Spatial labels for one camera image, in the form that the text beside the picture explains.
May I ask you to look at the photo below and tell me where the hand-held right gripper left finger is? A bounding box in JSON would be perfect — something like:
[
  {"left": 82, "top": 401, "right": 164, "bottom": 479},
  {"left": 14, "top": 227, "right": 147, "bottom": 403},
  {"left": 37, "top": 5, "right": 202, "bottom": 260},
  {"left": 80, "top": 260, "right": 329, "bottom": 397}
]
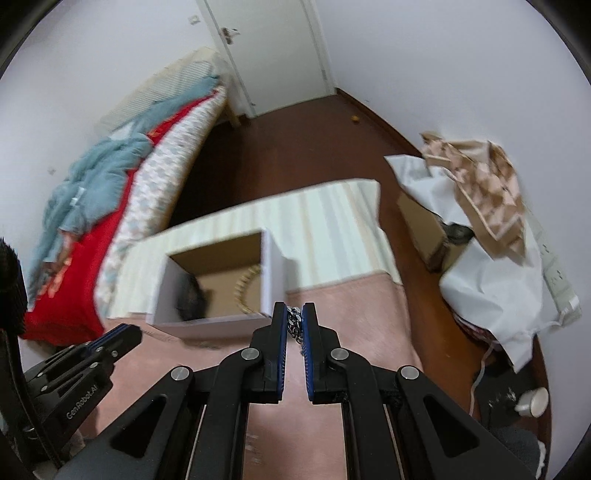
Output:
[{"left": 55, "top": 301, "right": 288, "bottom": 480}]

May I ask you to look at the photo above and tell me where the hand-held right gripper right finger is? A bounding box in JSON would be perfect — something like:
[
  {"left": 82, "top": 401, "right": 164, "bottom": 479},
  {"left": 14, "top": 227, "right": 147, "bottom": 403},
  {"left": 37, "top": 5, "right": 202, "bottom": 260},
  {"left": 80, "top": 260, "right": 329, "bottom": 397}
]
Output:
[{"left": 302, "top": 302, "right": 539, "bottom": 480}]

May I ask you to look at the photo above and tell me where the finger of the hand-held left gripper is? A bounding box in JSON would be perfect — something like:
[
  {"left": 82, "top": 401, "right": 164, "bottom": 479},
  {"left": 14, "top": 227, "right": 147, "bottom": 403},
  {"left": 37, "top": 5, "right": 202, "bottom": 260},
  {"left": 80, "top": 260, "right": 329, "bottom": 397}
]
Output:
[{"left": 21, "top": 324, "right": 143, "bottom": 398}]

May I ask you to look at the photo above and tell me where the silver chain bracelet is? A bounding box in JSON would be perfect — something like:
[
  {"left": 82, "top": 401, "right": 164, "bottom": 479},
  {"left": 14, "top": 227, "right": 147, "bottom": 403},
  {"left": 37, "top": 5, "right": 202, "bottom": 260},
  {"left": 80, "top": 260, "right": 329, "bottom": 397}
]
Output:
[{"left": 286, "top": 305, "right": 306, "bottom": 356}]

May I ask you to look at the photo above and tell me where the white cardboard box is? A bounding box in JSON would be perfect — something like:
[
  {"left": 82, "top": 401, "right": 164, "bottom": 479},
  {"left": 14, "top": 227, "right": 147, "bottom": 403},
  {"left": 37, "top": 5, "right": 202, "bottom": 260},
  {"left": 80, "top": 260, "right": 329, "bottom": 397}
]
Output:
[{"left": 147, "top": 230, "right": 290, "bottom": 341}]

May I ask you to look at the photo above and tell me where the dark jewelry piece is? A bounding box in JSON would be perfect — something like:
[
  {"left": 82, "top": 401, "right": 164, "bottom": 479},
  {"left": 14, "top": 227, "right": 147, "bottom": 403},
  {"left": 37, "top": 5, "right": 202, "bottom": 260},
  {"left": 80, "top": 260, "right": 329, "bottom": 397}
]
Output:
[{"left": 174, "top": 271, "right": 209, "bottom": 322}]

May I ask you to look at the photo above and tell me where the pink cloth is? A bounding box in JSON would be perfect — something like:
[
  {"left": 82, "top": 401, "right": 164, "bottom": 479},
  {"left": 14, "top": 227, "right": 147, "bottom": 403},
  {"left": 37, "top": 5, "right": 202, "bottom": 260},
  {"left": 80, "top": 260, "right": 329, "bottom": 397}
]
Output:
[{"left": 76, "top": 271, "right": 426, "bottom": 480}]

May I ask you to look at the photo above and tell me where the black fuzzy cloth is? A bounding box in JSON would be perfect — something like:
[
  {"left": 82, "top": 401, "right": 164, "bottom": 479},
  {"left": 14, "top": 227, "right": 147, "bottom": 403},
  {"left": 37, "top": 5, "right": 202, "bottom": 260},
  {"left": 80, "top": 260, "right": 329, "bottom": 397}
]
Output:
[{"left": 0, "top": 237, "right": 29, "bottom": 337}]

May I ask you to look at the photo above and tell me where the striped cloth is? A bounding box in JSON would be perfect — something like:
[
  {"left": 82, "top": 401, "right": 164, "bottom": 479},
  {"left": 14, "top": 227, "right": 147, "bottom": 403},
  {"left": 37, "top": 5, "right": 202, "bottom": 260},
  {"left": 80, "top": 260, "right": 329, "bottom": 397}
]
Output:
[{"left": 107, "top": 178, "right": 403, "bottom": 320}]

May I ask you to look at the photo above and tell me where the patterned mattress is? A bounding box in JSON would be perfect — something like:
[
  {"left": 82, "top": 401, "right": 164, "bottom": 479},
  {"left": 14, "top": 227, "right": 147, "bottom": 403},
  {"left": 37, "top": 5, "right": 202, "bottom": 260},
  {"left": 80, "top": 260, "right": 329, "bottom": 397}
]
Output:
[{"left": 95, "top": 85, "right": 230, "bottom": 320}]

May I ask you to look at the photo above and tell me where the teal blanket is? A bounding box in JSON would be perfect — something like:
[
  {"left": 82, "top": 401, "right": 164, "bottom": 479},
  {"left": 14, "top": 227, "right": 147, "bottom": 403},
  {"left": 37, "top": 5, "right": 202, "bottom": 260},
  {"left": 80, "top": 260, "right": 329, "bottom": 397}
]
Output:
[{"left": 27, "top": 73, "right": 221, "bottom": 302}]

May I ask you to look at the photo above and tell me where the brown cardboard box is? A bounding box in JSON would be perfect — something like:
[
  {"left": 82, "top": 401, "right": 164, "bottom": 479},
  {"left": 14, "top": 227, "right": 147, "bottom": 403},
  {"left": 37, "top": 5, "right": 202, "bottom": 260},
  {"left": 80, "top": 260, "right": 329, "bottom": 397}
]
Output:
[{"left": 396, "top": 191, "right": 477, "bottom": 274}]

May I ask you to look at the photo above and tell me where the small white paper sheet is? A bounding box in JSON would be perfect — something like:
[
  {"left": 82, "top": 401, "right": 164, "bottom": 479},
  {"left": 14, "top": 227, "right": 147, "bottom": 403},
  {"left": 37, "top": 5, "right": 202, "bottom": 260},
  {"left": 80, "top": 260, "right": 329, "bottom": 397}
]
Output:
[{"left": 383, "top": 153, "right": 463, "bottom": 223}]

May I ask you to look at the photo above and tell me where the grey fuzzy cloth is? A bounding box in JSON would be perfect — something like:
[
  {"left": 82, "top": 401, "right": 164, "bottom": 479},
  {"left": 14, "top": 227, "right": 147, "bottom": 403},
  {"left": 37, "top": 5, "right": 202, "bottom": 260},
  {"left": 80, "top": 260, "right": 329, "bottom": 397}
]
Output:
[{"left": 489, "top": 425, "right": 550, "bottom": 480}]

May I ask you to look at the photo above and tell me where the white cup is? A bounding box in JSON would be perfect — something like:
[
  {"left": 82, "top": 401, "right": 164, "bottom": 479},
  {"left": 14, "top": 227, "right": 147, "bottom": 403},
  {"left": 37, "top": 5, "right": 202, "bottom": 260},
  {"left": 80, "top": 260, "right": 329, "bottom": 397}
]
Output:
[{"left": 514, "top": 386, "right": 550, "bottom": 419}]

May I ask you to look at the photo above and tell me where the patterned paper bag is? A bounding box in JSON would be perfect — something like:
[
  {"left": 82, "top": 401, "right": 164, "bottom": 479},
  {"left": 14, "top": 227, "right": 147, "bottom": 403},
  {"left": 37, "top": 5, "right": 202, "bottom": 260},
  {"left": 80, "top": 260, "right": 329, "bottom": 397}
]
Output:
[{"left": 419, "top": 131, "right": 528, "bottom": 260}]

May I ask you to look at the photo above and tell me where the striped white bedding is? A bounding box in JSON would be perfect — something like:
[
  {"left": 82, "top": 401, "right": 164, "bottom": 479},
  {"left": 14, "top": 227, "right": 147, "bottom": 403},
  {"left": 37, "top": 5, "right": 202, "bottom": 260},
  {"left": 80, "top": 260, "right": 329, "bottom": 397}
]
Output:
[{"left": 98, "top": 46, "right": 223, "bottom": 136}]

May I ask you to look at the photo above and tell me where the white power strip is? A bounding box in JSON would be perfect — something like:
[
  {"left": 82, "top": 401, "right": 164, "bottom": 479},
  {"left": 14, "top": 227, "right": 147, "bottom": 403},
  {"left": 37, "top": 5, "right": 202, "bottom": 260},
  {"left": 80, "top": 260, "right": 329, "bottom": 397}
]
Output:
[{"left": 525, "top": 207, "right": 583, "bottom": 325}]

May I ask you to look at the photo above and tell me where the white door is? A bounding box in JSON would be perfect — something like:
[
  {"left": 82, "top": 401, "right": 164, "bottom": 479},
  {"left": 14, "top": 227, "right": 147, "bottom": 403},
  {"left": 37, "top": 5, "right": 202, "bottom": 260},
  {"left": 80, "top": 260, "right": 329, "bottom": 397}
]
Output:
[{"left": 196, "top": 0, "right": 337, "bottom": 119}]

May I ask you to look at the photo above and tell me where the cream beaded necklace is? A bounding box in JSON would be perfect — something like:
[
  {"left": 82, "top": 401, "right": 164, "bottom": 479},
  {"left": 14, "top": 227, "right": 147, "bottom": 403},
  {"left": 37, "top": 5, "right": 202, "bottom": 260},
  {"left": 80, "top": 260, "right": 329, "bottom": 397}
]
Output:
[{"left": 233, "top": 264, "right": 265, "bottom": 317}]

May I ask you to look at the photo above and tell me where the white cable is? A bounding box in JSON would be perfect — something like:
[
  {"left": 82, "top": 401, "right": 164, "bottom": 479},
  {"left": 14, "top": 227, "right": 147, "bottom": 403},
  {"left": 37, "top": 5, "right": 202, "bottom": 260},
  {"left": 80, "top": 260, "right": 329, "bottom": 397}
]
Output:
[{"left": 468, "top": 340, "right": 498, "bottom": 417}]

